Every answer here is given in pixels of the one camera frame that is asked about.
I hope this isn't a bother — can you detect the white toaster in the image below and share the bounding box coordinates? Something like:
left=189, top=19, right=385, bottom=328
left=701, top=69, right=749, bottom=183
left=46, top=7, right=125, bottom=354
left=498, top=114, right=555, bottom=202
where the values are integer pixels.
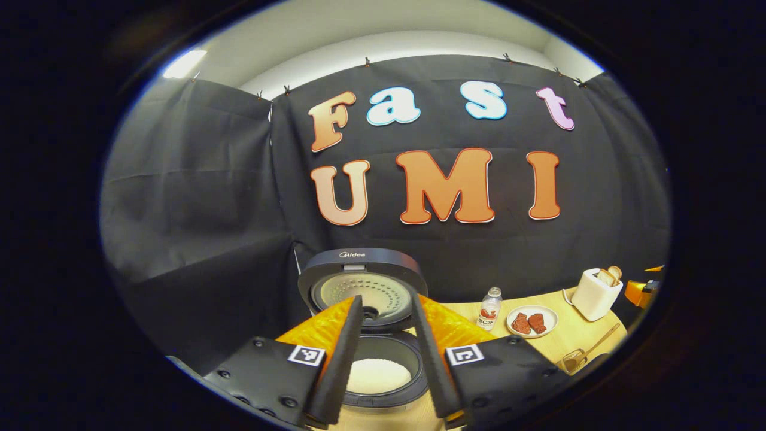
left=572, top=268, right=624, bottom=322

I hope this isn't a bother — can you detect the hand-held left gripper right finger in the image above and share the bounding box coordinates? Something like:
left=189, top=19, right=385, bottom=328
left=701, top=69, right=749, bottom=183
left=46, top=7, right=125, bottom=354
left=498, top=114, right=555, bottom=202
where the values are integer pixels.
left=411, top=293, right=572, bottom=429

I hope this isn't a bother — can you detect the metal wire chopstick holder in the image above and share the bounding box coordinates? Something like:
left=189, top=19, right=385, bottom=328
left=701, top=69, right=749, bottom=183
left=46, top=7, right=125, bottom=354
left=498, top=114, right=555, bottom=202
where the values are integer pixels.
left=561, top=348, right=588, bottom=376

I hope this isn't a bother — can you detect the black rice cooker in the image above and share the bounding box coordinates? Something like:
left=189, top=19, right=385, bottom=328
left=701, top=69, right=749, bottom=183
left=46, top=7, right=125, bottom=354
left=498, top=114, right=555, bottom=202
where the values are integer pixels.
left=297, top=247, right=430, bottom=415

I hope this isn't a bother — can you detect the white rice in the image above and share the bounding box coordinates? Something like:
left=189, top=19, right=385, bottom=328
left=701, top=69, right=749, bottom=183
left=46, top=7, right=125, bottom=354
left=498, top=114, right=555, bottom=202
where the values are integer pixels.
left=347, top=358, right=412, bottom=394

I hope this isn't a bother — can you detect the small clear drink bottle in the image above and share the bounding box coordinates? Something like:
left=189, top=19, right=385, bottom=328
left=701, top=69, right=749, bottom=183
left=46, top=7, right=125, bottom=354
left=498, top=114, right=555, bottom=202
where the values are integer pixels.
left=477, top=287, right=502, bottom=331

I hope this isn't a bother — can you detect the long ceiling light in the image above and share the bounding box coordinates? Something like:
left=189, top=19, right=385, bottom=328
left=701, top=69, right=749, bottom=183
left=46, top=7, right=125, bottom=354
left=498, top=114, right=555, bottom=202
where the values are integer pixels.
left=163, top=49, right=208, bottom=80

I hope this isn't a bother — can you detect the wooden spoon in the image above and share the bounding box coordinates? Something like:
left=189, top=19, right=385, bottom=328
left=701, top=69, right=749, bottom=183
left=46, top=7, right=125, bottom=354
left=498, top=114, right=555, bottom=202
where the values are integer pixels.
left=574, top=323, right=621, bottom=366

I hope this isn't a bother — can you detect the white round plate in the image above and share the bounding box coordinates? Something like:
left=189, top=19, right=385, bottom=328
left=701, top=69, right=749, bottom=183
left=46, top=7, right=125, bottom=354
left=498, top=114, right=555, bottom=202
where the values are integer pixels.
left=506, top=305, right=559, bottom=339

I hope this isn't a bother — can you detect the black backdrop cloth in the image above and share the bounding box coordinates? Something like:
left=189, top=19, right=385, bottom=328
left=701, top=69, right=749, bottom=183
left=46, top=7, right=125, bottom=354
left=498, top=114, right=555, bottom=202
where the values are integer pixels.
left=99, top=55, right=672, bottom=372

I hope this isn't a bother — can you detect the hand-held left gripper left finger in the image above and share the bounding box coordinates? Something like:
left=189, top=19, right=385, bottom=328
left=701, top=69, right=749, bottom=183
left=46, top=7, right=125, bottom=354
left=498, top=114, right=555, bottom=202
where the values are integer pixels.
left=203, top=295, right=364, bottom=429

